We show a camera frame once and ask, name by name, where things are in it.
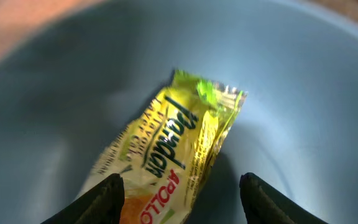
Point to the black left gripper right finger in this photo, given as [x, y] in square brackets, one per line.
[263, 204]

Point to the dark blue plate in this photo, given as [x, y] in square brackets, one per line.
[67, 92]

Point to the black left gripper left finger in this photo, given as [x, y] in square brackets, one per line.
[101, 204]

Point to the yellow green snack wrapper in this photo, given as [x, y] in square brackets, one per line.
[165, 156]

